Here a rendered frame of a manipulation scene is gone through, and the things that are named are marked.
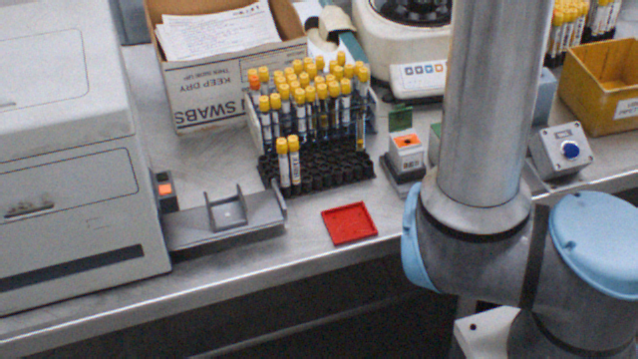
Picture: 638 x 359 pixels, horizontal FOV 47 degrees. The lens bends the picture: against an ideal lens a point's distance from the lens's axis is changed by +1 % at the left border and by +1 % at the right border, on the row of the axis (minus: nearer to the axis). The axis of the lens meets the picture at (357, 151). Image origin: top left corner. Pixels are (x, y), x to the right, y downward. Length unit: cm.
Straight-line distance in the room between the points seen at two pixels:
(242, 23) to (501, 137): 83
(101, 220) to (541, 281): 54
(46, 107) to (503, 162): 50
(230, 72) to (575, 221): 65
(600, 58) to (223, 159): 68
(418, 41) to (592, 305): 65
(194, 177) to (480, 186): 60
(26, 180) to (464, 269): 50
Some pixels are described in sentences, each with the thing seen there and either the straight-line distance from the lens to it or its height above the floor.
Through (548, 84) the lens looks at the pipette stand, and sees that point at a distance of 123.
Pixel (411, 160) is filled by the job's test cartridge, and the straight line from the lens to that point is 111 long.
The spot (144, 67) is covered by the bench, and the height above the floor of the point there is 87.
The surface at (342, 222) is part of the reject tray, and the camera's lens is 109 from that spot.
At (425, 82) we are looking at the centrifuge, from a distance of 130.
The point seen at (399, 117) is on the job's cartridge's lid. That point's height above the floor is 98.
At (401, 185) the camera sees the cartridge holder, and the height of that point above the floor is 89.
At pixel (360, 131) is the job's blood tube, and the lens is 114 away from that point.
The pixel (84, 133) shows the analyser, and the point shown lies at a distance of 88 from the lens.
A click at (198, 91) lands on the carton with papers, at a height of 96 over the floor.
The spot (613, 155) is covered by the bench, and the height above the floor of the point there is 87.
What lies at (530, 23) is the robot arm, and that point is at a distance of 62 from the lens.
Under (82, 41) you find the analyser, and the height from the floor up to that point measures 117.
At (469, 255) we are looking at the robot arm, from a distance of 76.
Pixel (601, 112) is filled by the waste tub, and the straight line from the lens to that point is 126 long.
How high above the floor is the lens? 168
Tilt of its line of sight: 42 degrees down
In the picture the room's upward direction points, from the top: straight up
